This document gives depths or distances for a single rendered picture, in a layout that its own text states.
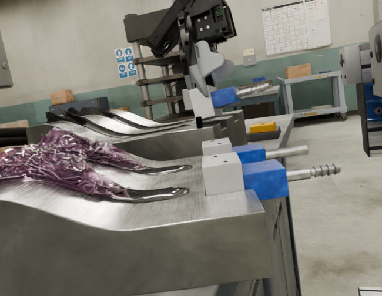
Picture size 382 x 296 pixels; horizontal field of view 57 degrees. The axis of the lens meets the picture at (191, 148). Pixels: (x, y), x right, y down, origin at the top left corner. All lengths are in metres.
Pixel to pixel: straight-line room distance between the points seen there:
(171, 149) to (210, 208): 0.30
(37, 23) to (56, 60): 0.91
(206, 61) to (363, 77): 0.44
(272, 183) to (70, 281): 0.19
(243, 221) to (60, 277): 0.15
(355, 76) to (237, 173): 0.64
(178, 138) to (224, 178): 0.27
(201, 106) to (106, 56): 7.47
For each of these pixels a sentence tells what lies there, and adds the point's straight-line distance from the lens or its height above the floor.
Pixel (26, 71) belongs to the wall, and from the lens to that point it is 9.19.
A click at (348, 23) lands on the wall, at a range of 7.23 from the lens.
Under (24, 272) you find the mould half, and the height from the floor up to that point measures 0.83.
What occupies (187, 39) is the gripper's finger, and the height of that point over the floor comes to 1.03.
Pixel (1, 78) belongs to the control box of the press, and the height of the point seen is 1.10.
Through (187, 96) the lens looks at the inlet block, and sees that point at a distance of 0.92.
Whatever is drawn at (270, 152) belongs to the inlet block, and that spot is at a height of 0.86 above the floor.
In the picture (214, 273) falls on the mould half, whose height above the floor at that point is 0.81.
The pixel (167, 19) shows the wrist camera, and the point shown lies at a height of 1.08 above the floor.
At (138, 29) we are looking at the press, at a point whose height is 1.84.
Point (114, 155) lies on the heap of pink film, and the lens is 0.45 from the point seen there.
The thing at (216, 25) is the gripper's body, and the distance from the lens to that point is 0.60.
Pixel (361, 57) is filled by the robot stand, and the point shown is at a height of 0.96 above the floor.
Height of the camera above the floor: 0.95
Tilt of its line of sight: 9 degrees down
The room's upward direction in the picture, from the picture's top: 9 degrees counter-clockwise
